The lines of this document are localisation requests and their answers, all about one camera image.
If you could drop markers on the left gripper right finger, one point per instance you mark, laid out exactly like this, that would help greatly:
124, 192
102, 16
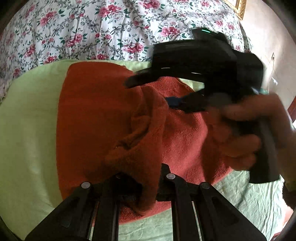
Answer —
174, 189

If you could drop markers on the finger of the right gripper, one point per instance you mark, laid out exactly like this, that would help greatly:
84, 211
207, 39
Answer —
141, 77
195, 102

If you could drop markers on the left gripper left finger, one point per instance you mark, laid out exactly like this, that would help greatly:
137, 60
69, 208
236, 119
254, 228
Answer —
117, 191

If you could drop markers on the red knitted sweater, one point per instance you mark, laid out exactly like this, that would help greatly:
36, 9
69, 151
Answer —
104, 128

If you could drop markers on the person's right hand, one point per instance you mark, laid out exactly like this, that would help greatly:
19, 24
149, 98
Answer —
238, 142

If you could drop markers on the light green bed sheet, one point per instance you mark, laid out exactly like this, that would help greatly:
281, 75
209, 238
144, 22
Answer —
29, 182

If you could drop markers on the white floral rose quilt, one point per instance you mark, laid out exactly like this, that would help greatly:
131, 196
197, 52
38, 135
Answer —
42, 32

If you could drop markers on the gold picture frame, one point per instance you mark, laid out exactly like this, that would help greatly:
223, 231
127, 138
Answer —
238, 7

